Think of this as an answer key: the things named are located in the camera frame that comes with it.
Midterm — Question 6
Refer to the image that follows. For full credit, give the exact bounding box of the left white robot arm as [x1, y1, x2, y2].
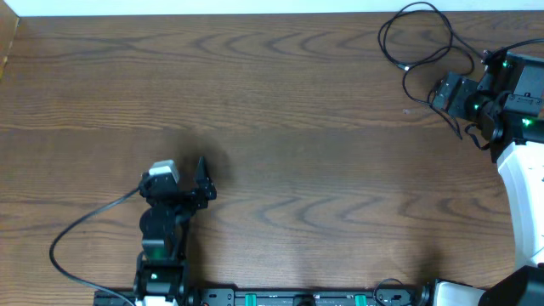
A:
[133, 156, 217, 306]

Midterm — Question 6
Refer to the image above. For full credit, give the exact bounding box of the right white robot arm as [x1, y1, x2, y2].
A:
[422, 51, 543, 306]

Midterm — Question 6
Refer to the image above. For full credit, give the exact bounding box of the cardboard side panel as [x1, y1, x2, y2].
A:
[0, 0, 20, 75]

